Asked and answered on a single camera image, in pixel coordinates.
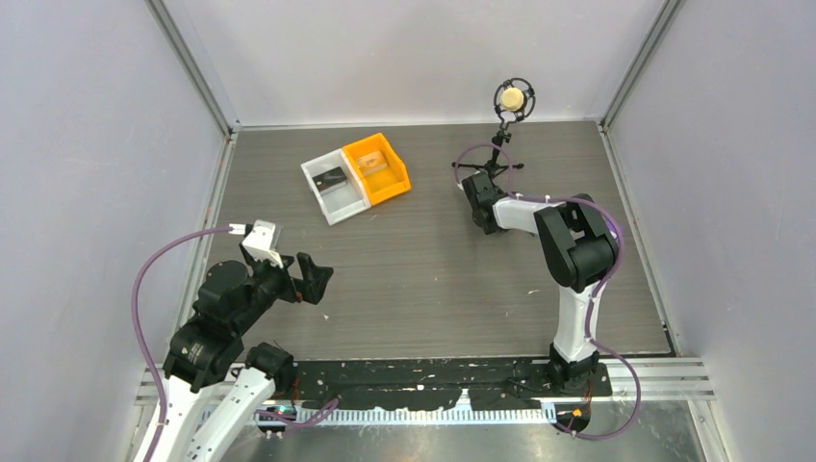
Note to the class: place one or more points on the orange plastic bin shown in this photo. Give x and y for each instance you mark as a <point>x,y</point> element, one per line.
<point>381,171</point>

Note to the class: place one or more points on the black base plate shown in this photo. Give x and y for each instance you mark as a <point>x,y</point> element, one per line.
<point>499,383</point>

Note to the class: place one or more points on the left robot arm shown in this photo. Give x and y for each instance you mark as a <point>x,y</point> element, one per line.
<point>209,385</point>

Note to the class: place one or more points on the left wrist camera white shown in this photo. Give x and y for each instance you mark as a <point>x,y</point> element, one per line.
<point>260,243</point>

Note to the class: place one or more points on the black tripod mic stand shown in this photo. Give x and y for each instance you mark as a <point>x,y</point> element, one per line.
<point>498,163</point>

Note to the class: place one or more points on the card in orange bin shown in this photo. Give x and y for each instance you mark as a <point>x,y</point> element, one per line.
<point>372,162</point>

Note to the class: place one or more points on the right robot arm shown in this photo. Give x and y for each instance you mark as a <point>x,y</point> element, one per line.
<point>580,246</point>

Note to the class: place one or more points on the white plastic bin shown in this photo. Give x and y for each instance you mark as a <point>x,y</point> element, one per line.
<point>342,203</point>

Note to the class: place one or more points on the black card in white bin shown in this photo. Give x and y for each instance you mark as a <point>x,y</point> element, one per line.
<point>330,180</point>

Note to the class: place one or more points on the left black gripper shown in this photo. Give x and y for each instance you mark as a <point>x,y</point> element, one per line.
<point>314,281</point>

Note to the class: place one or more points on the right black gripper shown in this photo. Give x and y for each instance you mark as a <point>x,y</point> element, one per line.
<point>501,192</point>

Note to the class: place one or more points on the microphone with shock mount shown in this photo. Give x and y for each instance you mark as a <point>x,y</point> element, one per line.
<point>514,100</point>

